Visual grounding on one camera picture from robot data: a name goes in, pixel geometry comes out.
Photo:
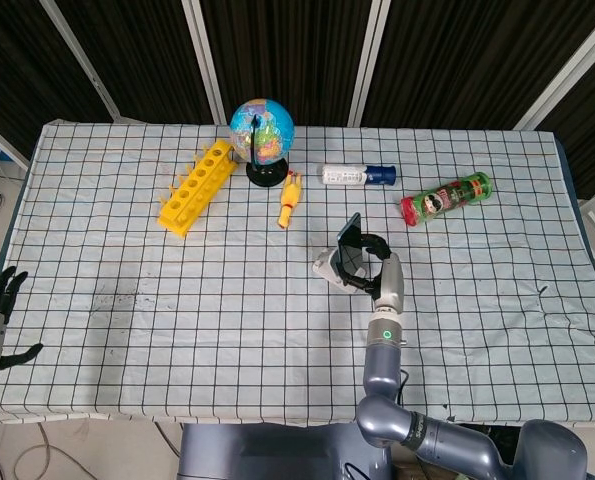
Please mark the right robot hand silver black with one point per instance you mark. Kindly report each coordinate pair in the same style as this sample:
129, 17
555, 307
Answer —
391, 280

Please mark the black smartphone with blue edge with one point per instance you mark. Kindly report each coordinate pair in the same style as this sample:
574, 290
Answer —
349, 245

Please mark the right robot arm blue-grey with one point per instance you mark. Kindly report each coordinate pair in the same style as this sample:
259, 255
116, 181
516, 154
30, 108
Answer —
384, 370

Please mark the white folding phone stand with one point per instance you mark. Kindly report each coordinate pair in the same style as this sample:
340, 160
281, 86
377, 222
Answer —
324, 265

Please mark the small desk globe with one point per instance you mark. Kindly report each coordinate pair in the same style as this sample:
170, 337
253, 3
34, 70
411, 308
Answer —
272, 125

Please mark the green chips can red lid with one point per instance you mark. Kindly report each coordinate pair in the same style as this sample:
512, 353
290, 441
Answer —
447, 197

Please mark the white bottle with blue cap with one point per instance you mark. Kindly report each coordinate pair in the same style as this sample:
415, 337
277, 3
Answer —
342, 175

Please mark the yellow rubber chicken toy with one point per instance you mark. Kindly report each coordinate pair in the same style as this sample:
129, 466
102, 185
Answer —
290, 197

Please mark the white black grid tablecloth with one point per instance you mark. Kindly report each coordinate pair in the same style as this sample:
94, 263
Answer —
227, 325

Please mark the brown cardboard box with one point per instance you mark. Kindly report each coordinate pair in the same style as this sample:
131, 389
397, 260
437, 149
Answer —
407, 472

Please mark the blue-grey robot torso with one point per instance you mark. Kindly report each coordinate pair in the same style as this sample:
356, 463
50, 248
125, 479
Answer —
277, 450

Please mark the yellow plastic test tube rack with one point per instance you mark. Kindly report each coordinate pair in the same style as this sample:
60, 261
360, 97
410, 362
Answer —
184, 222

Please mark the white frame post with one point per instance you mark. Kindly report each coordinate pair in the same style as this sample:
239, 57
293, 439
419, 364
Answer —
204, 60
77, 55
567, 70
369, 60
2, 142

